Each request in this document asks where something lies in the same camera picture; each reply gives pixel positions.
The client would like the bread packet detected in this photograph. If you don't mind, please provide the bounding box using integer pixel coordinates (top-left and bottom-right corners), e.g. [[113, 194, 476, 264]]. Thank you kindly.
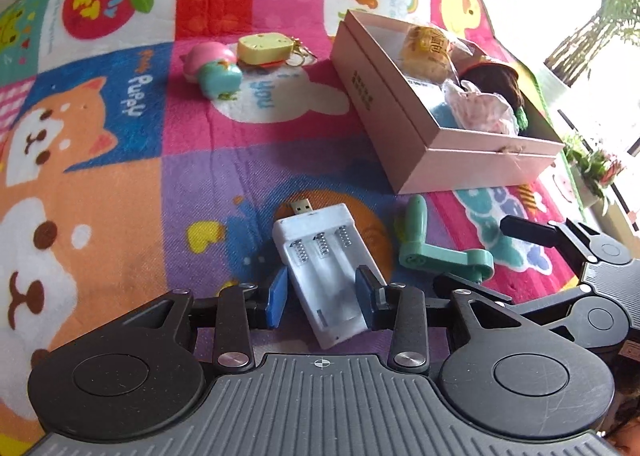
[[400, 22, 468, 84]]

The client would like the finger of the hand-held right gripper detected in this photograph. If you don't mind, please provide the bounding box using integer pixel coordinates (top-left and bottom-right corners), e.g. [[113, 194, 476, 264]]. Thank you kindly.
[[500, 215, 596, 263], [432, 273, 595, 331]]

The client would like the blue tissue pack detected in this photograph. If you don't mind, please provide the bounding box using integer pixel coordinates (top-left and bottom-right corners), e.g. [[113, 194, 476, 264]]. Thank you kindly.
[[430, 86, 463, 129]]

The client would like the pink and teal squishy toy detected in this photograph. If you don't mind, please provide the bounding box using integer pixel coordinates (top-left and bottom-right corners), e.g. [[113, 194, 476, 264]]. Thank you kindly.
[[181, 42, 244, 101]]

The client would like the potted plant with pink flowers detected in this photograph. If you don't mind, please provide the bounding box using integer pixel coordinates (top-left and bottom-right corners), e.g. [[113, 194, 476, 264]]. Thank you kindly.
[[562, 133, 626, 216]]

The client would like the outdoor tree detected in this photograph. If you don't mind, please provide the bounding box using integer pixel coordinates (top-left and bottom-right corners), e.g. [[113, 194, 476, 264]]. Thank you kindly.
[[545, 0, 640, 77]]

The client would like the pink cardboard box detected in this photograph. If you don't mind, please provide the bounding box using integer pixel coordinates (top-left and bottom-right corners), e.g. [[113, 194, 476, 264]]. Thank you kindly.
[[330, 9, 566, 195]]

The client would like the white battery charger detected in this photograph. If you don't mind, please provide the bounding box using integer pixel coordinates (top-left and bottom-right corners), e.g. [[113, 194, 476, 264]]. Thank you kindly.
[[272, 196, 393, 351]]

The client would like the crocheted doll with brown hair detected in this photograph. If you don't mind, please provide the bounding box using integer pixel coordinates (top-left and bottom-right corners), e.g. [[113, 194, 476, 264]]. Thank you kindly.
[[460, 59, 531, 137]]

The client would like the colourful cartoon printed blanket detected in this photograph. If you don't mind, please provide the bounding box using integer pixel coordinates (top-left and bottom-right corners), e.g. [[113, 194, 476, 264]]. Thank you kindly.
[[0, 0, 593, 456]]

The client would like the yellow cheese keychain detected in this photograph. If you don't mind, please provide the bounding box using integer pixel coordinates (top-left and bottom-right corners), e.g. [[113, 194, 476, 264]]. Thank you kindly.
[[236, 32, 318, 70]]

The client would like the teal plastic crank handle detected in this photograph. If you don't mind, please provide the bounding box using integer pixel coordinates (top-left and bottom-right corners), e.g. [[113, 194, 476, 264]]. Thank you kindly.
[[399, 195, 495, 283]]

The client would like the pink checked lace cloth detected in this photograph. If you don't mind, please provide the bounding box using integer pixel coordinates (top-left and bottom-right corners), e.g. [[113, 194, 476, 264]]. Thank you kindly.
[[442, 79, 518, 134]]

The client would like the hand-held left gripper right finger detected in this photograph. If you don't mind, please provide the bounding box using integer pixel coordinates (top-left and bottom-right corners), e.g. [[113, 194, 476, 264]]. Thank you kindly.
[[355, 266, 531, 371]]

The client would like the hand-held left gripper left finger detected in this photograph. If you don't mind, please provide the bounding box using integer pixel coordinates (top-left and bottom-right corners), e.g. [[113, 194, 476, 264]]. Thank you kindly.
[[118, 266, 291, 371]]

